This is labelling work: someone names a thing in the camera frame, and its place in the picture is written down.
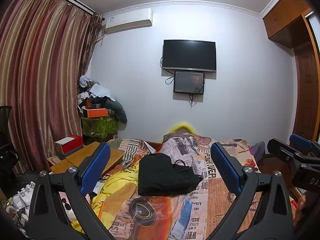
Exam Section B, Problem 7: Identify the black zip hoodie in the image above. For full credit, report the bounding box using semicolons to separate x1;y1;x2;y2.
138;153;203;197

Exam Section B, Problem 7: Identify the dark green clothes pile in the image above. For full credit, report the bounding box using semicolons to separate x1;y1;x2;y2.
104;100;127;131

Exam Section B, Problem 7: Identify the right hand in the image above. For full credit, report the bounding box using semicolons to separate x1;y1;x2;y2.
293;191;313;226

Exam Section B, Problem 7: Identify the brown wooden door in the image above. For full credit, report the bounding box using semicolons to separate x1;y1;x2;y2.
293;42;318;140

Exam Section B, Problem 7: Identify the purple grey backpack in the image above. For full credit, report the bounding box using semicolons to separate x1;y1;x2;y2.
250;141;265;162

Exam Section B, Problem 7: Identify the red tissue box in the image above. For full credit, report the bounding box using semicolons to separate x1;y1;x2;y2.
54;134;84;160

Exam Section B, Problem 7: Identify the yellow blanket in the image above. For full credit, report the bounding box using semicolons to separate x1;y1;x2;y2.
72;164;141;233

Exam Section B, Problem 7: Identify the green patterned storage box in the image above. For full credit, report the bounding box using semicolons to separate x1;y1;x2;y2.
81;116;118;145

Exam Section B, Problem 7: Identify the orange shoe box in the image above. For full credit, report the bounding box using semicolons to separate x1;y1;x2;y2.
84;108;108;118

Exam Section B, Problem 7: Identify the yellow pillow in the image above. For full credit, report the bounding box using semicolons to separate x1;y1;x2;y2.
169;123;197;134

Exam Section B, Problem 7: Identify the wooden overhead cabinet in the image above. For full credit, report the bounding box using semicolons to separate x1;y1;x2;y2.
263;0;311;49

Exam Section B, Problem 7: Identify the red striped curtain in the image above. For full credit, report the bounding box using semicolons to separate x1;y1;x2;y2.
1;0;102;173

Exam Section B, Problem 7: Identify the white air conditioner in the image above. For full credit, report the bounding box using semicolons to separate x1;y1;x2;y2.
105;8;153;34

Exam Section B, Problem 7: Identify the small black wall monitor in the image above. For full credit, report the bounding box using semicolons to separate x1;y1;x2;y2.
174;71;205;95

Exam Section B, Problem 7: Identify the large black wall television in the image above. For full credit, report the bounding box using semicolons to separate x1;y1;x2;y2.
162;40;216;72

